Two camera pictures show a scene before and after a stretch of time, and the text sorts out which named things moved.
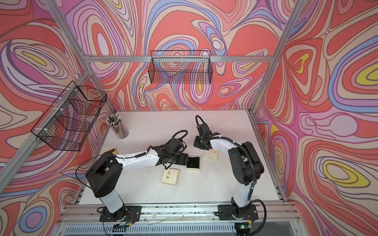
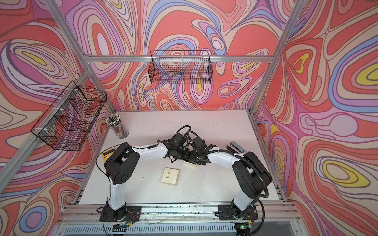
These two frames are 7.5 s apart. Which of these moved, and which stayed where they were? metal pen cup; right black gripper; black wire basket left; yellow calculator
Moved: right black gripper
Stayed: metal pen cup; black wire basket left; yellow calculator
